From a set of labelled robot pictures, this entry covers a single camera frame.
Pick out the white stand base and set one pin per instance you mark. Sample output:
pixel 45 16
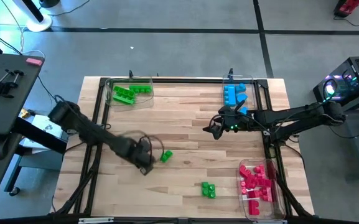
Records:
pixel 40 24

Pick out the silver metal bracket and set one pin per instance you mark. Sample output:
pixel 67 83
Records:
pixel 95 220

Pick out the black clamp tool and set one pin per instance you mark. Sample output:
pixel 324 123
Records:
pixel 3 88

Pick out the black table clamp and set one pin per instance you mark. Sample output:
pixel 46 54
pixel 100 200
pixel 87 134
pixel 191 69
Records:
pixel 131 74
pixel 231 73

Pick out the pink rectangular block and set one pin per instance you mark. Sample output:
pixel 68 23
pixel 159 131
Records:
pixel 34 61

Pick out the green two-stud block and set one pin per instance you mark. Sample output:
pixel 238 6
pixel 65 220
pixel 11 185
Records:
pixel 166 155
pixel 204 188
pixel 211 191

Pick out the black round base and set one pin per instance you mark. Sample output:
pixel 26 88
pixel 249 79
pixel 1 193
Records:
pixel 49 2

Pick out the clear plastic bin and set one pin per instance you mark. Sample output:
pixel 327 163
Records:
pixel 275 208
pixel 250 93
pixel 145 101

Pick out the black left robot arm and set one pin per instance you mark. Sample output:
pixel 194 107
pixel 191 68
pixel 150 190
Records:
pixel 86 130

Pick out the blue four-stud block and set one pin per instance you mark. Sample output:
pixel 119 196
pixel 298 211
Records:
pixel 230 95

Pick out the white paper booklet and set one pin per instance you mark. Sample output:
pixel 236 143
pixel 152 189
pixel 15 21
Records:
pixel 42 127

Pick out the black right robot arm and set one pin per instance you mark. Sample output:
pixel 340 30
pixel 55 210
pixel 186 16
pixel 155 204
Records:
pixel 291 116

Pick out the black caster wheel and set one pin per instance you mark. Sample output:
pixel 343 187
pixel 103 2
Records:
pixel 14 191

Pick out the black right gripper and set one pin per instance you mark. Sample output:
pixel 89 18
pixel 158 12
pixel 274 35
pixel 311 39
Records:
pixel 235 119

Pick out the black aluminium table frame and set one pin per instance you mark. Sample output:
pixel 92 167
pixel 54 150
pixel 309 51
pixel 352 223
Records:
pixel 173 81

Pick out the small yellow object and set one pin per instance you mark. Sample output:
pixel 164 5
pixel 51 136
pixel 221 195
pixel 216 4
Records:
pixel 24 113

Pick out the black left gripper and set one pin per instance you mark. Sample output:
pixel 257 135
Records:
pixel 138 154

